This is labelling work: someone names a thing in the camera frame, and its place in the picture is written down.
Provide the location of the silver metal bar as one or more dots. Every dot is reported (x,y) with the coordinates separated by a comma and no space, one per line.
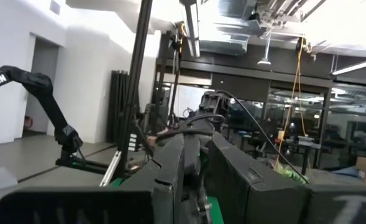
(110,169)

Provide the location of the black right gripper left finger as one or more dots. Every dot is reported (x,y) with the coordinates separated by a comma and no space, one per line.
(167,174)

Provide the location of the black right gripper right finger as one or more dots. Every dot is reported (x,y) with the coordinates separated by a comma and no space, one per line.
(257,193)

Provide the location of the white pendant lamp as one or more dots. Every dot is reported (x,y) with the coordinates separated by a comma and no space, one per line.
(264,61)

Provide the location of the black folded stands bundle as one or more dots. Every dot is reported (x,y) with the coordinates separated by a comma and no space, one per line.
(117,105)

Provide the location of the long ceiling light fixture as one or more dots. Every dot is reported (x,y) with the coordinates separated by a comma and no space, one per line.
(192,28)

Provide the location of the white ceiling light tube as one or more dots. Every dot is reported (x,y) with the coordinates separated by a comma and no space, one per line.
(355,67)

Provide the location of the black background table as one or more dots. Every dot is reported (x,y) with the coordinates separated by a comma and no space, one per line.
(305,146)

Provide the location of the black frame post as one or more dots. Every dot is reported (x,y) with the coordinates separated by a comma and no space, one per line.
(136,77)

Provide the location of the silver rectangular air duct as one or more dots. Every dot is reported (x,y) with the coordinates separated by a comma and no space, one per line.
(229,28)

